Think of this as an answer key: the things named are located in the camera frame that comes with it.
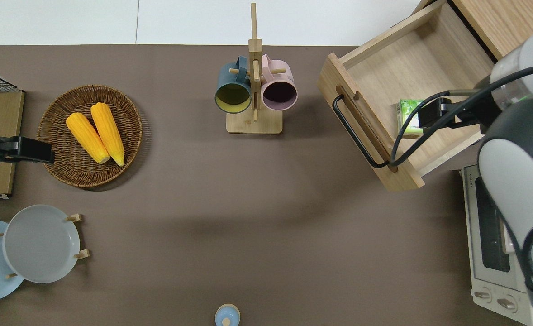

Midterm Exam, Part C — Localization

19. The green carton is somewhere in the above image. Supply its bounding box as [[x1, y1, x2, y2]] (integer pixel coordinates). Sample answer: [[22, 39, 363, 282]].
[[396, 98, 426, 137]]

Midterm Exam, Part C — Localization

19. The dark blue mug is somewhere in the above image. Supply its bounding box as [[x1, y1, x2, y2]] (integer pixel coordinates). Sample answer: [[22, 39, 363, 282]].
[[214, 55, 253, 115]]

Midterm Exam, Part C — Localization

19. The wooden plate rack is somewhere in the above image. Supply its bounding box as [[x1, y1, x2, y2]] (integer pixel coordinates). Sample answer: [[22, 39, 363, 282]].
[[0, 213, 91, 279]]

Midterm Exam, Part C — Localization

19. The pink mug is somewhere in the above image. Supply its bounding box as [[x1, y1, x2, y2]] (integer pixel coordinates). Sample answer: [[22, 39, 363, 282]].
[[260, 54, 299, 112]]

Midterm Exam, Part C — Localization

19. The brown table mat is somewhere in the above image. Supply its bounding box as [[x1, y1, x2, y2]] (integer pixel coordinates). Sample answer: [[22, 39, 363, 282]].
[[0, 44, 533, 326]]

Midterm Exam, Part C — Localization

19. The yellow corn cob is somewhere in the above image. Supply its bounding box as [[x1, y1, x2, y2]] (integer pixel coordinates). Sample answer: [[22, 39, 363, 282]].
[[65, 112, 112, 165], [90, 102, 126, 168]]

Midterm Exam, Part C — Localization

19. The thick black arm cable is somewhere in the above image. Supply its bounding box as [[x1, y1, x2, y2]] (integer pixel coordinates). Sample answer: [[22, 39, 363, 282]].
[[496, 212, 533, 314]]

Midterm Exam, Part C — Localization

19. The wooden cabinet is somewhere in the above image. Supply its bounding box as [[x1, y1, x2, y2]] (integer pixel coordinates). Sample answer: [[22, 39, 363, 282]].
[[412, 0, 533, 62]]

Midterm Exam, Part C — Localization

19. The blue call bell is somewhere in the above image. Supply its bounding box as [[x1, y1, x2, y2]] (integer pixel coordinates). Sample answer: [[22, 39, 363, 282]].
[[214, 303, 241, 326]]

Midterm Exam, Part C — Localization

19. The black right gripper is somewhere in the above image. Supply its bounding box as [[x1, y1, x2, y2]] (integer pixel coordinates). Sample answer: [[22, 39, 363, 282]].
[[418, 90, 494, 133]]

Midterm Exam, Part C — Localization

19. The gray plate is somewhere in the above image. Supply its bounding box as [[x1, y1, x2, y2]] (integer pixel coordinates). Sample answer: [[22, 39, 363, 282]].
[[2, 204, 81, 284]]

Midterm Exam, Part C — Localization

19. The beige toaster oven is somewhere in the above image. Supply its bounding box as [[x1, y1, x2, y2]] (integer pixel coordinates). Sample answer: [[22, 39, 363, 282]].
[[461, 163, 533, 326]]

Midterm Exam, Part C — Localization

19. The round wicker basket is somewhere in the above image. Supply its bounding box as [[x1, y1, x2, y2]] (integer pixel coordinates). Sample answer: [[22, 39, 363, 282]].
[[36, 84, 143, 189]]

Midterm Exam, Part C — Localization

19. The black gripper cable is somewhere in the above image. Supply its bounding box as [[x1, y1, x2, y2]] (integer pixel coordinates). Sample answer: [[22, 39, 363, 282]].
[[388, 60, 533, 168]]

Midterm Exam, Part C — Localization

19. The wooden drawer black handle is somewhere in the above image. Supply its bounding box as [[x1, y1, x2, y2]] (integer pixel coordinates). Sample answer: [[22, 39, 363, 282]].
[[317, 0, 496, 193]]

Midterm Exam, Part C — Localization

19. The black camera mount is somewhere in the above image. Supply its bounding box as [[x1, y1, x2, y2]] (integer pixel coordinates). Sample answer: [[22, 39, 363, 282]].
[[0, 121, 56, 165]]

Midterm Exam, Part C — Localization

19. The wooden mug tree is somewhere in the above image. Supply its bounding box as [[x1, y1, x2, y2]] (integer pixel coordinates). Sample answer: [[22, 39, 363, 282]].
[[225, 2, 284, 135]]

